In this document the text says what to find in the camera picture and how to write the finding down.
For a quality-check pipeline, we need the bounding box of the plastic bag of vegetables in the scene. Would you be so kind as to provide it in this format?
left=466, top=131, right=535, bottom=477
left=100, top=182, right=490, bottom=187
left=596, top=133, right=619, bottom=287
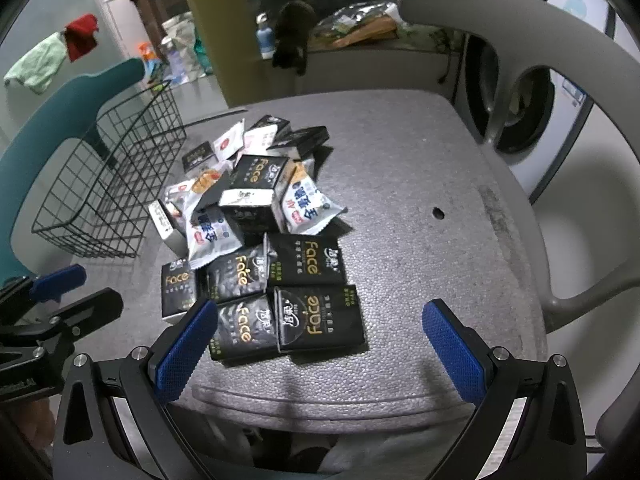
left=307, top=1, right=401, bottom=51

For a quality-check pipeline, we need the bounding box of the red cloth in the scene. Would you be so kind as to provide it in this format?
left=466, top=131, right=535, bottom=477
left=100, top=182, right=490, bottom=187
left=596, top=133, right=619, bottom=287
left=64, top=13, right=100, bottom=62

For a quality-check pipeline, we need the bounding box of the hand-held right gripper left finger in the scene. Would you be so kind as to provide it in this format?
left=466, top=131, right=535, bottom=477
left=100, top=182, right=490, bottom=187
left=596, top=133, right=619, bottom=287
left=52, top=299, right=221, bottom=480

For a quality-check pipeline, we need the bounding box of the teal chair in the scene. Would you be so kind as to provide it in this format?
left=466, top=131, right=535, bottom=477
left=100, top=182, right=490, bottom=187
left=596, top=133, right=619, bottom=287
left=0, top=57, right=146, bottom=281

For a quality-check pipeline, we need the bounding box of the black wire basket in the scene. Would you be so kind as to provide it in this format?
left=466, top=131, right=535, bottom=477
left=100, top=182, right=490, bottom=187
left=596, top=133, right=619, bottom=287
left=31, top=80, right=188, bottom=260

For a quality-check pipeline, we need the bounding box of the black tissue pack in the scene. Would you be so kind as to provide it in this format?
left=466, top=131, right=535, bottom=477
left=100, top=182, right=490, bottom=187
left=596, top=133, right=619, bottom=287
left=248, top=114, right=292, bottom=143
left=267, top=126, right=330, bottom=160

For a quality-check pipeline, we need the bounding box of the black power cable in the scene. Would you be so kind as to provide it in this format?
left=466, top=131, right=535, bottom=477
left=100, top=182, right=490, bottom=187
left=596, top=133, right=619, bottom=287
left=437, top=25, right=468, bottom=86

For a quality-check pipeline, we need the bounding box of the dark furry object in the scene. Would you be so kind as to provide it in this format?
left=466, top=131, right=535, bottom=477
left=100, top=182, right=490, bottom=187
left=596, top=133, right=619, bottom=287
left=271, top=1, right=317, bottom=77

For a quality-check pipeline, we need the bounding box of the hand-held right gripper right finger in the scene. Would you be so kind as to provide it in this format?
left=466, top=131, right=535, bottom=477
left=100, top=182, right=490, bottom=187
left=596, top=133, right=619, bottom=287
left=421, top=298, right=588, bottom=480

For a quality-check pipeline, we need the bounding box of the grey chair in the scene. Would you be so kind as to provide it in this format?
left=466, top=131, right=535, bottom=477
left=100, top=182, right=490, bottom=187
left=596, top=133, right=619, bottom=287
left=397, top=0, right=640, bottom=336

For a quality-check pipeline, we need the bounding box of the orange print snack packet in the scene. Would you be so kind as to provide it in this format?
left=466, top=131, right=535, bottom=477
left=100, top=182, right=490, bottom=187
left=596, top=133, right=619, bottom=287
left=187, top=167, right=223, bottom=211
left=164, top=180, right=197, bottom=233

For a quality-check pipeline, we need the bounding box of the light green plastic bag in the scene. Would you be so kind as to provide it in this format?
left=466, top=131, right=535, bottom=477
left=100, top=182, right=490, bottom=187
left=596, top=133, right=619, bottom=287
left=397, top=22, right=466, bottom=53

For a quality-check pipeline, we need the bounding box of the grey paper bag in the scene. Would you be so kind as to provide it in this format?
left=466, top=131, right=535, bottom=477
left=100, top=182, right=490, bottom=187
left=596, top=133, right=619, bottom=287
left=161, top=12, right=198, bottom=61

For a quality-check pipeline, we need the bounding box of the light green cloth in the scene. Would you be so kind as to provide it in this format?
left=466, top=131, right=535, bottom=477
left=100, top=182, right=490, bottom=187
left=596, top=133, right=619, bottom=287
left=4, top=32, right=68, bottom=96

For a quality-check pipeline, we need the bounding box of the purple bottle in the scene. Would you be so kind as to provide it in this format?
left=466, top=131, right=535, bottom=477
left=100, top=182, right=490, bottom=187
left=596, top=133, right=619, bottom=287
left=165, top=40, right=188, bottom=83

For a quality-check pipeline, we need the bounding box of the pile of black tissue packs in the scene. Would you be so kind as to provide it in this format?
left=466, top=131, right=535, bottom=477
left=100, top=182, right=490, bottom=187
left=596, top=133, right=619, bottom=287
left=150, top=141, right=368, bottom=363

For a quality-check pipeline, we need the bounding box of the person's left forearm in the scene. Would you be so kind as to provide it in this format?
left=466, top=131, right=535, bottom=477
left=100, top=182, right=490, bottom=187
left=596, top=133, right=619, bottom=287
left=10, top=395, right=56, bottom=461

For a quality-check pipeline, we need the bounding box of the small blue bottle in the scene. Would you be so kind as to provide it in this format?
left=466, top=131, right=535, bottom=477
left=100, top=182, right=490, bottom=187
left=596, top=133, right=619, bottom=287
left=256, top=12, right=275, bottom=60

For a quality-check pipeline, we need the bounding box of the white cabinet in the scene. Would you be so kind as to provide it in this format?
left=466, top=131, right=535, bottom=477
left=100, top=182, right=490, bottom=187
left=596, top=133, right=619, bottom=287
left=102, top=0, right=146, bottom=61

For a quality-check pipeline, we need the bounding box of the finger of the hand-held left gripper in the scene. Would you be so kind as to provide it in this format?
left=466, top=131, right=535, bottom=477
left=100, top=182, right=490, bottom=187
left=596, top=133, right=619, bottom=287
left=0, top=287, right=124, bottom=356
left=0, top=264, right=87, bottom=312

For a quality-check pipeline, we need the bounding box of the teal pouch bag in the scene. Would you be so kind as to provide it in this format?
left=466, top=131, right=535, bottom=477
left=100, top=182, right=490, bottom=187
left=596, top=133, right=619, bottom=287
left=192, top=35, right=213, bottom=78

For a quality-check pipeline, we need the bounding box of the white washing machine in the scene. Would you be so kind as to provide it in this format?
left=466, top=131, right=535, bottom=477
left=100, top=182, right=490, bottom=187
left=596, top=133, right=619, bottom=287
left=460, top=0, right=618, bottom=201

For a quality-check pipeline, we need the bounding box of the olive window post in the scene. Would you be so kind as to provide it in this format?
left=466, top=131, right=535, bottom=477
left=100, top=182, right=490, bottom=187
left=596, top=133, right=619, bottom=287
left=175, top=0, right=281, bottom=108

